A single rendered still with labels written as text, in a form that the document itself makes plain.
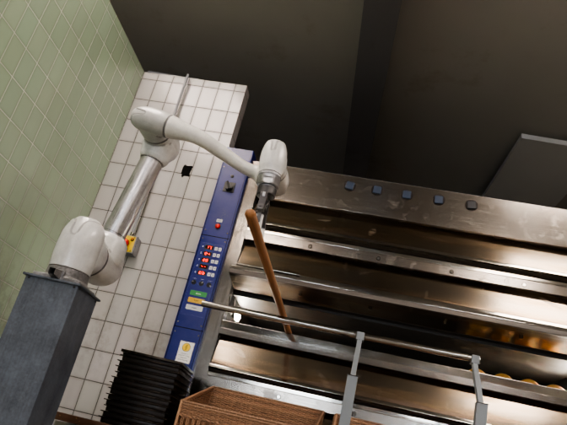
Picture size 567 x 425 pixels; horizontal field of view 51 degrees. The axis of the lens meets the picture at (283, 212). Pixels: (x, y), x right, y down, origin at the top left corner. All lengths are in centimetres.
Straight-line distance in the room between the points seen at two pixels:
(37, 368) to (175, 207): 145
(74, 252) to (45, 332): 30
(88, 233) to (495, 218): 204
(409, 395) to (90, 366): 157
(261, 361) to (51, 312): 117
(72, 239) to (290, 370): 126
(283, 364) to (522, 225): 142
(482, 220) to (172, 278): 165
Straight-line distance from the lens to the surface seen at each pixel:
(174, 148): 266
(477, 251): 318
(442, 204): 326
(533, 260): 324
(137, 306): 320
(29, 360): 221
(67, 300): 221
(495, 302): 312
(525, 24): 390
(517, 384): 306
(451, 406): 297
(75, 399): 321
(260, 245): 180
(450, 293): 309
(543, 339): 306
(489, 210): 329
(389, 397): 293
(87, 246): 230
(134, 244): 324
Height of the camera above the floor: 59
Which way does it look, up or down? 22 degrees up
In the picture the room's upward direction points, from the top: 14 degrees clockwise
